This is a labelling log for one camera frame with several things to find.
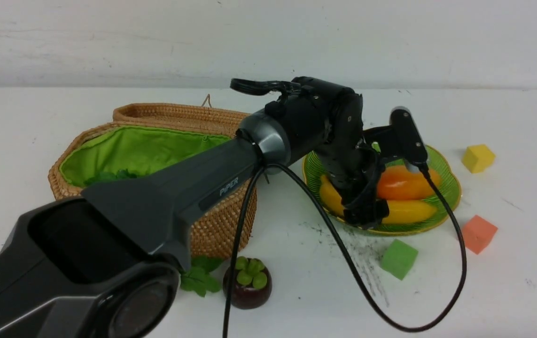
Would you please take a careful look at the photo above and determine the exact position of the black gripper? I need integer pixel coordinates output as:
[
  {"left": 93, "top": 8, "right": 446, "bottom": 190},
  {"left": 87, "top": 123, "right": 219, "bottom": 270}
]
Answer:
[{"left": 315, "top": 143, "right": 390, "bottom": 227}]

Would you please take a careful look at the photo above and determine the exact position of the yellow toy banana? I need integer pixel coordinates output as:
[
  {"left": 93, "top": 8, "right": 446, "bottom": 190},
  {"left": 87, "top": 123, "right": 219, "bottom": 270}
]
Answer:
[{"left": 319, "top": 175, "right": 436, "bottom": 224}]

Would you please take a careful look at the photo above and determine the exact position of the orange yellow toy mango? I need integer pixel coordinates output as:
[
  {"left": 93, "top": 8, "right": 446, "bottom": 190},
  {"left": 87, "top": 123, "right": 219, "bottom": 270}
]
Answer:
[{"left": 376, "top": 165, "right": 435, "bottom": 200}]

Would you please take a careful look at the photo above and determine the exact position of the purple toy mangosteen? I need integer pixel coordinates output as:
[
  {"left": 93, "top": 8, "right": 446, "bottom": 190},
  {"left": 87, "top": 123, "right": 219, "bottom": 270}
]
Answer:
[{"left": 230, "top": 256, "right": 272, "bottom": 310}]

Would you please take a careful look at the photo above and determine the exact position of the white toy radish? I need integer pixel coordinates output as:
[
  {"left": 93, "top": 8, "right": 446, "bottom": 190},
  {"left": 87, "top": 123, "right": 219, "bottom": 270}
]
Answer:
[{"left": 180, "top": 255, "right": 224, "bottom": 297}]

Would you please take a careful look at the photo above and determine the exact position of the orange toy carrot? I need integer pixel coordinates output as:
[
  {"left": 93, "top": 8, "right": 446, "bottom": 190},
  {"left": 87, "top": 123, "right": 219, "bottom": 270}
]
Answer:
[{"left": 84, "top": 169, "right": 140, "bottom": 187}]

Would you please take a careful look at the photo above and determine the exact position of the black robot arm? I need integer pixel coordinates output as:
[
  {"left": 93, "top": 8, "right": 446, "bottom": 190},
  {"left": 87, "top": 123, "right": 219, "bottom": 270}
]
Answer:
[{"left": 0, "top": 77, "right": 363, "bottom": 338}]

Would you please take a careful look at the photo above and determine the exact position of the green foam cube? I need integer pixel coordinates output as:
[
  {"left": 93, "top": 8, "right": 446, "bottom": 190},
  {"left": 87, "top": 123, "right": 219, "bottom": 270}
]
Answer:
[{"left": 380, "top": 239, "right": 419, "bottom": 280}]

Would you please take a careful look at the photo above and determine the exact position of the green leaf-shaped glass plate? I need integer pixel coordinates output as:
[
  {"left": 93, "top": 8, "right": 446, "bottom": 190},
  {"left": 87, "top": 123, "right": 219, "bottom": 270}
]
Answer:
[{"left": 302, "top": 146, "right": 462, "bottom": 236}]

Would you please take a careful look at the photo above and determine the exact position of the orange foam cube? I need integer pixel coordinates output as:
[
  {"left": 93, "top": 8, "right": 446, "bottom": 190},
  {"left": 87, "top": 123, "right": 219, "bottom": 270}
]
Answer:
[{"left": 461, "top": 215, "right": 498, "bottom": 254}]

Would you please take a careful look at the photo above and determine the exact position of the yellow foam cube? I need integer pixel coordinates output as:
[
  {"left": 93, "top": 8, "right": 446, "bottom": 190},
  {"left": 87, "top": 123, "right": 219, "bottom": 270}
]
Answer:
[{"left": 461, "top": 144, "right": 496, "bottom": 174}]

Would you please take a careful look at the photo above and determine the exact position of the woven wicker basket green lining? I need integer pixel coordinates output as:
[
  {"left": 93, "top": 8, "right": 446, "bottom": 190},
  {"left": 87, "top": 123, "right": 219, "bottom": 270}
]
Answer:
[{"left": 48, "top": 122, "right": 247, "bottom": 258}]

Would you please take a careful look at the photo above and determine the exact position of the black camera cable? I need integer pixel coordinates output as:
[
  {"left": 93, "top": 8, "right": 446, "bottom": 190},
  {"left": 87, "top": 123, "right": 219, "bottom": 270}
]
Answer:
[{"left": 222, "top": 162, "right": 467, "bottom": 338}]

